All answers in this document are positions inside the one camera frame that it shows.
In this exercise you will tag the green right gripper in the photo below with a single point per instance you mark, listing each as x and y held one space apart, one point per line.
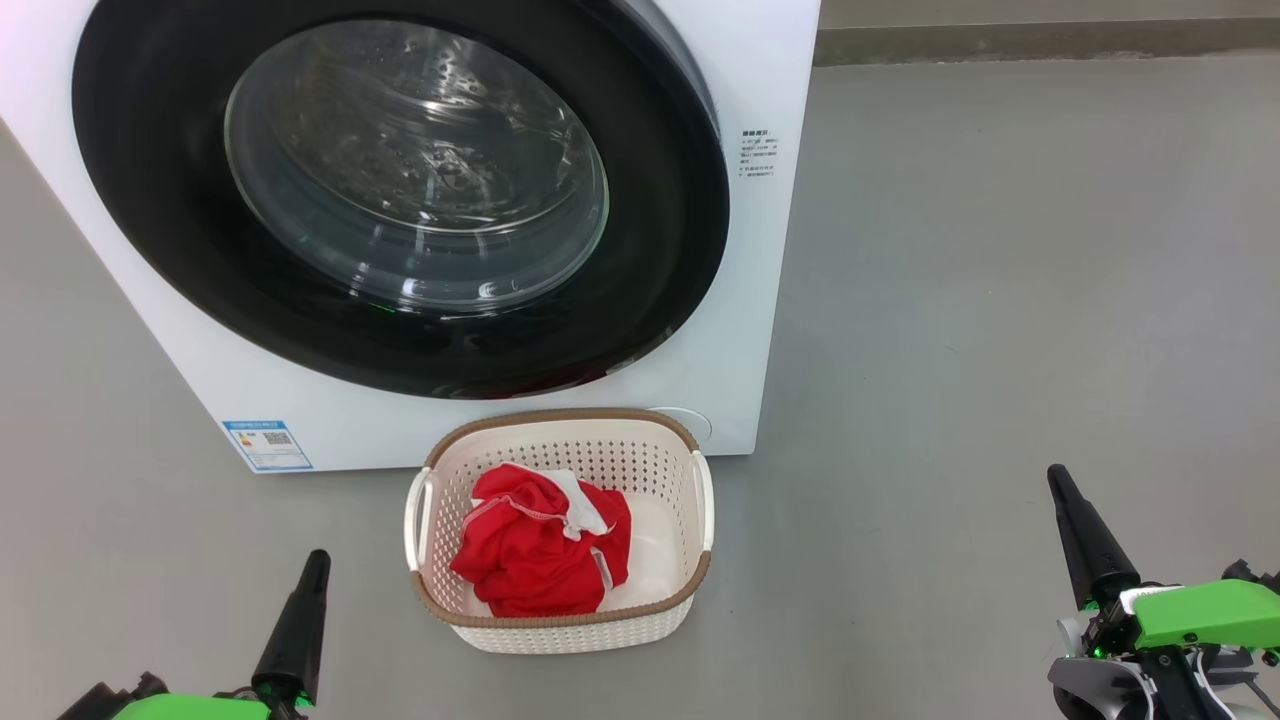
1200 612

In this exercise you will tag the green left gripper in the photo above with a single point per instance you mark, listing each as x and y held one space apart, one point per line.
190 708

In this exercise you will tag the red and white garment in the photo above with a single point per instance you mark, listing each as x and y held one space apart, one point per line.
582 510

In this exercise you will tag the black round glass washer door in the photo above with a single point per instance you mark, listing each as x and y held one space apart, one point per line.
660 250

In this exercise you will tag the cream perforated laundry basket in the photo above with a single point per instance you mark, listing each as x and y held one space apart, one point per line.
660 470

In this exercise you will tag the white front-load washing machine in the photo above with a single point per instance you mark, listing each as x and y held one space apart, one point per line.
770 300

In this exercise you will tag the blue energy label sticker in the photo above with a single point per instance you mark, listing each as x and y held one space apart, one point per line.
268 446

